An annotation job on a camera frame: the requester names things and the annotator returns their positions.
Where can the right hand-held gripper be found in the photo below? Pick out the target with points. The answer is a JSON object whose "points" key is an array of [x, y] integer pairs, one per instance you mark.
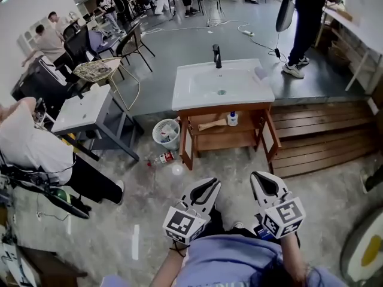
{"points": [[284, 218]]}

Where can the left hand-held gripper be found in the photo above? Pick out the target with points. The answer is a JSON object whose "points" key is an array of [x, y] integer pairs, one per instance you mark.
{"points": [[184, 224]]}

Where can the wooden cabinet door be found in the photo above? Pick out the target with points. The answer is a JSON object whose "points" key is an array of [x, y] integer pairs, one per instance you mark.
{"points": [[188, 163], [275, 148]]}

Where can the brown wooden vanity cabinet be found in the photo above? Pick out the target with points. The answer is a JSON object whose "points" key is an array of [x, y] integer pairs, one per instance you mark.
{"points": [[221, 139]]}

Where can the blue-capped white bottle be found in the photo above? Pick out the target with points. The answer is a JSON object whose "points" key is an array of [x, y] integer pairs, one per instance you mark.
{"points": [[232, 120]]}

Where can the purple soap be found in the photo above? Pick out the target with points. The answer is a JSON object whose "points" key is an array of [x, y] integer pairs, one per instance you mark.
{"points": [[259, 72]]}

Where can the person's left forearm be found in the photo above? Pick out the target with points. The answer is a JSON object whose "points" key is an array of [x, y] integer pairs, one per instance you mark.
{"points": [[167, 268]]}

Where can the person's right forearm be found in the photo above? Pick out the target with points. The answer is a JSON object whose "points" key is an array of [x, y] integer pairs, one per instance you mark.
{"points": [[291, 259]]}

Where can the white ceramic sink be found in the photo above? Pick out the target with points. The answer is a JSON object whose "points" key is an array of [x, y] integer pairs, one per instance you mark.
{"points": [[239, 91]]}

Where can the metal sink drain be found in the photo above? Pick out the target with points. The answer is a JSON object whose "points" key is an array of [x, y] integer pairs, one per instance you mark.
{"points": [[222, 92]]}

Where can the grey stand white sink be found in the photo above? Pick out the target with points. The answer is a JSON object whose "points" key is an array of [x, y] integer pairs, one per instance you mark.
{"points": [[80, 109]]}

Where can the person's black trousers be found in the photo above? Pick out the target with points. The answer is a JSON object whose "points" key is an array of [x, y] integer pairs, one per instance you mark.
{"points": [[218, 223]]}

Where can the blue label tag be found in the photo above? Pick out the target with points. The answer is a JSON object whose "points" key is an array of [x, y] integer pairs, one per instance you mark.
{"points": [[261, 232]]}

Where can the person's right shoe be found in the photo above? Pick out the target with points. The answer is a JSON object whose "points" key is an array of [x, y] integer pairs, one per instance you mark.
{"points": [[238, 225]]}

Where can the red label plastic bottle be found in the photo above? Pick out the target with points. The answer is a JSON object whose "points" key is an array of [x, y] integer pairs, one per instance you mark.
{"points": [[166, 157]]}

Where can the black wrist band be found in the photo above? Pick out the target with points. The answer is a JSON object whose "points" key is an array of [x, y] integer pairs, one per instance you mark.
{"points": [[179, 251]]}

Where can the person's purple shirt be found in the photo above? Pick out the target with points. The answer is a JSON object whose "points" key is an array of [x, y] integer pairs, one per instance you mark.
{"points": [[227, 262]]}

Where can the wooden plank platform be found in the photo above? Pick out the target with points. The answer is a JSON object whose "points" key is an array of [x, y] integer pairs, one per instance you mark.
{"points": [[314, 136]]}

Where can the white mesh waste basket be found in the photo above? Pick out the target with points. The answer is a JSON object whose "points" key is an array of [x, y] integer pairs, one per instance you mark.
{"points": [[161, 127]]}

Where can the white soap dish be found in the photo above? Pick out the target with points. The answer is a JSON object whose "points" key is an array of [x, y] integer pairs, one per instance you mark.
{"points": [[264, 81]]}

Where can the black green bag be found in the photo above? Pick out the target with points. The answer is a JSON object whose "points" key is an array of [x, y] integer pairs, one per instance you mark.
{"points": [[63, 196]]}

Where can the black faucet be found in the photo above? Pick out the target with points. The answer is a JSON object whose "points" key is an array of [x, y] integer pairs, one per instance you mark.
{"points": [[80, 93], [218, 57]]}

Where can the clear plastic cup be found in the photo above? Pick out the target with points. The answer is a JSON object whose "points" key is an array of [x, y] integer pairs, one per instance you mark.
{"points": [[95, 88]]}

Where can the white power strip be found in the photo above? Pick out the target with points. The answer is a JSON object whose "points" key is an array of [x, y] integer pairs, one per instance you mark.
{"points": [[247, 33]]}

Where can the dark wicker chair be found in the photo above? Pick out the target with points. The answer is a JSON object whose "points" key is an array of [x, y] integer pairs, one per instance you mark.
{"points": [[128, 45]]}

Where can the grey round disc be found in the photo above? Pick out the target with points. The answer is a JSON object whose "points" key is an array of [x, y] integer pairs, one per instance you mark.
{"points": [[284, 15]]}

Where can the dark square table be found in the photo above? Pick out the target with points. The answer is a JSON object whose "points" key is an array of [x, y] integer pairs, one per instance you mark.
{"points": [[109, 42]]}

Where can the light wooden workbench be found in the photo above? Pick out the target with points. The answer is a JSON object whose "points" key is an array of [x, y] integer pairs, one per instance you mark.
{"points": [[359, 31]]}

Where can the blue padded chair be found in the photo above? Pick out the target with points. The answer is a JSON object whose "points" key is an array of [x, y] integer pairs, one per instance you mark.
{"points": [[95, 39]]}

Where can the black office chair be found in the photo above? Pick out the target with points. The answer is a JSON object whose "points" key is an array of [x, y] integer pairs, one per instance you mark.
{"points": [[77, 46]]}

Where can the black cabinet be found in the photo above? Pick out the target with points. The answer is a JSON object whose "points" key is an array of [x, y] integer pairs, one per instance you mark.
{"points": [[39, 82]]}

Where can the white arched shelf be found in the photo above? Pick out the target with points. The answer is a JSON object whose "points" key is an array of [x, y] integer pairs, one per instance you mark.
{"points": [[25, 39]]}

